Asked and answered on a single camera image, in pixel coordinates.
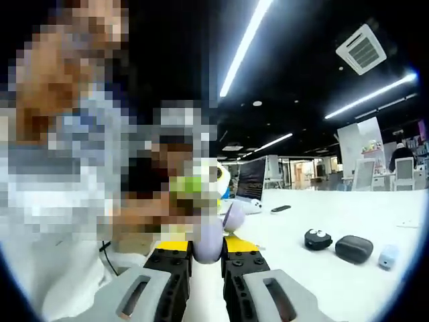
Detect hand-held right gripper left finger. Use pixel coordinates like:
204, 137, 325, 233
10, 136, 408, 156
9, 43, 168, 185
115, 239, 195, 322

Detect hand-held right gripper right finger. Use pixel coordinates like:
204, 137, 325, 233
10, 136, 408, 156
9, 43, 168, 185
221, 234, 321, 322

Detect lavender earbud case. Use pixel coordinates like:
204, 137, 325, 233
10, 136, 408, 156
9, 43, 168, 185
193, 202, 246, 266

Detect black googly-eyed earbud case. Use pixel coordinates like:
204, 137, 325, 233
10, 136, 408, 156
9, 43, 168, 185
304, 227, 333, 251

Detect black oval earbud case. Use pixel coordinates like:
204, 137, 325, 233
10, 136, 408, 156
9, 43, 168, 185
334, 234, 375, 265

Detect light blue earbud case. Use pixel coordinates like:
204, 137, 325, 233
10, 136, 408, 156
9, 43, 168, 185
378, 244, 401, 270

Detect open laptop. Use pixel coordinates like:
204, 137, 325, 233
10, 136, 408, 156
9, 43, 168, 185
236, 156, 268, 203

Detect white rounded gadget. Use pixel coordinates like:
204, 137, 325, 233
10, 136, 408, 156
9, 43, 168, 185
241, 198, 263, 215

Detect long ceiling light strip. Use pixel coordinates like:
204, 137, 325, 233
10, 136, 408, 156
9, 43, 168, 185
219, 0, 274, 98
254, 133, 294, 153
324, 72, 418, 120

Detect white table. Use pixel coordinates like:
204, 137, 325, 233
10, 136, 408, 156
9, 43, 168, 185
100, 187, 426, 322

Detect person's white shirt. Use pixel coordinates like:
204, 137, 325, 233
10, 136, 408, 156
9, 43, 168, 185
6, 241, 148, 318

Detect white square pillar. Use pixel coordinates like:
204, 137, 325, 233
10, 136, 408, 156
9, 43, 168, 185
336, 117, 385, 193

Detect white mesh office chair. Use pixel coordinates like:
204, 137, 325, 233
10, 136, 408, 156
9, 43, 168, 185
351, 158, 376, 192
393, 156, 417, 191

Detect white ceiling air conditioner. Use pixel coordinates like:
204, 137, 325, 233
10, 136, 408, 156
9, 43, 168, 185
335, 23, 387, 76

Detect black cable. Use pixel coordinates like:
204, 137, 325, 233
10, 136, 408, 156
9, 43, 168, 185
99, 240, 121, 276

